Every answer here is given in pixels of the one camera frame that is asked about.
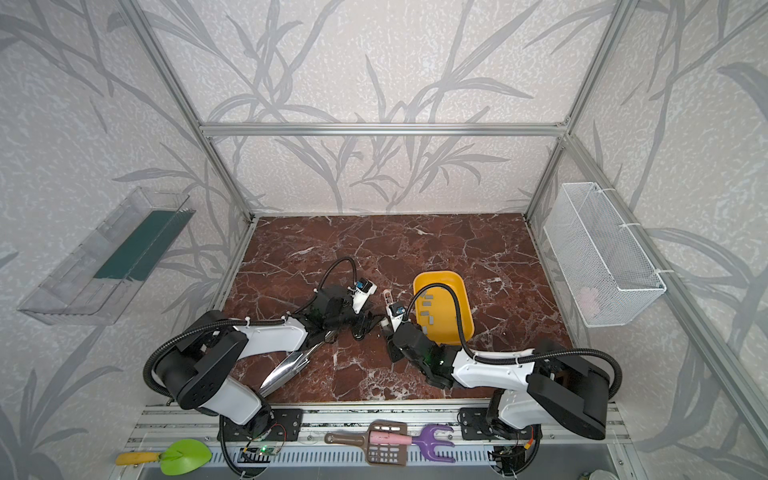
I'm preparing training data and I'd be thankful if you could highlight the brown slotted spatula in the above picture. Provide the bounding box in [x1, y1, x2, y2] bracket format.
[324, 420, 408, 466]

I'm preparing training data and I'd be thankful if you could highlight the white wire mesh basket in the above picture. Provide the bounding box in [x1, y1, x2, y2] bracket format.
[544, 182, 667, 328]

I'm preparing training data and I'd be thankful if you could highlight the purple plastic fork tool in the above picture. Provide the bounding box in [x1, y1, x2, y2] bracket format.
[411, 424, 456, 464]

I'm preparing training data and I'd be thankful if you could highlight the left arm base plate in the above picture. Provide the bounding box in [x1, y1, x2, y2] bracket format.
[217, 408, 304, 443]

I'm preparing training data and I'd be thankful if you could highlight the clear plastic wall bin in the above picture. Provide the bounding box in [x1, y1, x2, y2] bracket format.
[18, 187, 195, 326]

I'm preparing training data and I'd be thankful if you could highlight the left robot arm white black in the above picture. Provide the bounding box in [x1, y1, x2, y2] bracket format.
[142, 281, 376, 429]

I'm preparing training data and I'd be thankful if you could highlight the pink handle tool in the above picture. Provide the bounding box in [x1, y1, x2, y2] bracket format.
[369, 430, 412, 445]

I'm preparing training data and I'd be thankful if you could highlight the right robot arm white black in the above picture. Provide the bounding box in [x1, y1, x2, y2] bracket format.
[389, 322, 620, 440]

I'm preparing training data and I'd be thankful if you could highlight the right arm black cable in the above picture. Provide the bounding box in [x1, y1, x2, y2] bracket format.
[404, 283, 624, 475]

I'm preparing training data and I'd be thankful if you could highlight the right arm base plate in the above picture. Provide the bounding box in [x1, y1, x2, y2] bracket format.
[457, 407, 540, 441]

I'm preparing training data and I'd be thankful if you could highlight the yellow plastic tray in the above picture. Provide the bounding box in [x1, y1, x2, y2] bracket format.
[413, 271, 475, 346]

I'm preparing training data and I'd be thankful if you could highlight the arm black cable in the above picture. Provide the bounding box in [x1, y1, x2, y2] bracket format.
[142, 256, 359, 475]
[404, 283, 624, 475]

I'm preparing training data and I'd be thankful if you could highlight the green yellow scoop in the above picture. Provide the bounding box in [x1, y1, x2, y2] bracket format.
[115, 439, 213, 476]

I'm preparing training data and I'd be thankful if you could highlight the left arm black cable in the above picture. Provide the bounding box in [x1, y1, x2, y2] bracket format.
[142, 256, 359, 475]

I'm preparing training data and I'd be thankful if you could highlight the small circuit board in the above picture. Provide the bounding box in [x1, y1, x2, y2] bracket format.
[238, 445, 282, 465]

